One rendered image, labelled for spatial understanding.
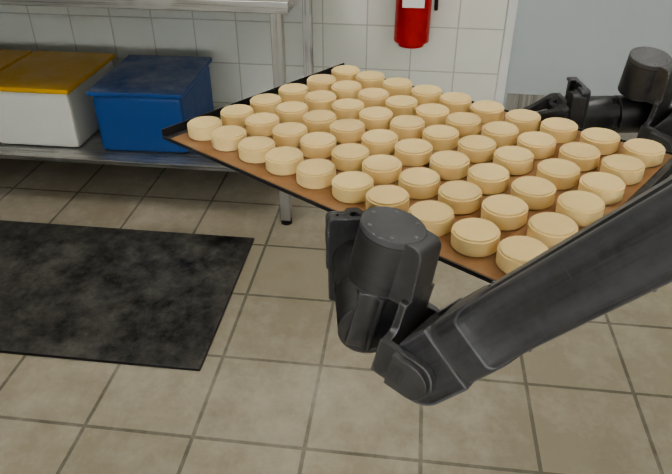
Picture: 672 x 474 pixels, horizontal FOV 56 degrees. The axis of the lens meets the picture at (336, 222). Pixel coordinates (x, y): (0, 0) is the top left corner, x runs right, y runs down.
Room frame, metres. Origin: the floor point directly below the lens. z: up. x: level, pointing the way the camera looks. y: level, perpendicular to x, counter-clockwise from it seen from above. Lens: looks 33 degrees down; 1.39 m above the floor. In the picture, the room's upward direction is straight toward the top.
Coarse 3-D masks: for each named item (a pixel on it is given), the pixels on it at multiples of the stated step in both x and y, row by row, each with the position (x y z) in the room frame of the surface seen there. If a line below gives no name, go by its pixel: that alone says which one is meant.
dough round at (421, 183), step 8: (416, 168) 0.69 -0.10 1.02; (424, 168) 0.69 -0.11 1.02; (400, 176) 0.68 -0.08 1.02; (408, 176) 0.67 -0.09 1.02; (416, 176) 0.67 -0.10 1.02; (424, 176) 0.67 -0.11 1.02; (432, 176) 0.67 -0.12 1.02; (400, 184) 0.67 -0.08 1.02; (408, 184) 0.66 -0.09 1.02; (416, 184) 0.65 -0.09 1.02; (424, 184) 0.65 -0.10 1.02; (432, 184) 0.66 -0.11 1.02; (408, 192) 0.65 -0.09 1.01; (416, 192) 0.65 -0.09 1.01; (424, 192) 0.65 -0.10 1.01; (432, 192) 0.65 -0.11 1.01
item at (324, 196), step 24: (504, 120) 0.89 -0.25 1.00; (192, 144) 0.83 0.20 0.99; (336, 144) 0.81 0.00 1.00; (240, 168) 0.75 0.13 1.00; (264, 168) 0.74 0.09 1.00; (408, 168) 0.73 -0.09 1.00; (648, 168) 0.72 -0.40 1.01; (312, 192) 0.68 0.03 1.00; (504, 192) 0.66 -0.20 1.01; (624, 192) 0.66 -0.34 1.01; (456, 216) 0.61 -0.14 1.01; (480, 216) 0.61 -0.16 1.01; (528, 216) 0.61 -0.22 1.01; (480, 264) 0.52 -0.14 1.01
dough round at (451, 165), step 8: (440, 152) 0.74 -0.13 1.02; (448, 152) 0.74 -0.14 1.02; (456, 152) 0.74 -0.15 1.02; (432, 160) 0.72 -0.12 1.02; (440, 160) 0.72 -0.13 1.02; (448, 160) 0.71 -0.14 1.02; (456, 160) 0.71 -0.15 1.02; (464, 160) 0.71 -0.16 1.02; (432, 168) 0.71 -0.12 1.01; (440, 168) 0.70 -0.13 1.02; (448, 168) 0.70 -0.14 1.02; (456, 168) 0.70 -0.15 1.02; (464, 168) 0.70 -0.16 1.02; (440, 176) 0.70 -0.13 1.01; (448, 176) 0.70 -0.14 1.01; (456, 176) 0.70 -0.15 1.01; (464, 176) 0.70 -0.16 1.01
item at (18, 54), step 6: (0, 54) 2.80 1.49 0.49; (6, 54) 2.80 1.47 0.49; (12, 54) 2.80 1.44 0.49; (18, 54) 2.80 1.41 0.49; (24, 54) 2.80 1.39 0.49; (0, 60) 2.71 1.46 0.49; (6, 60) 2.71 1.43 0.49; (12, 60) 2.71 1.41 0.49; (18, 60) 2.75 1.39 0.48; (0, 66) 2.64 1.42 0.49; (6, 66) 2.66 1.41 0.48
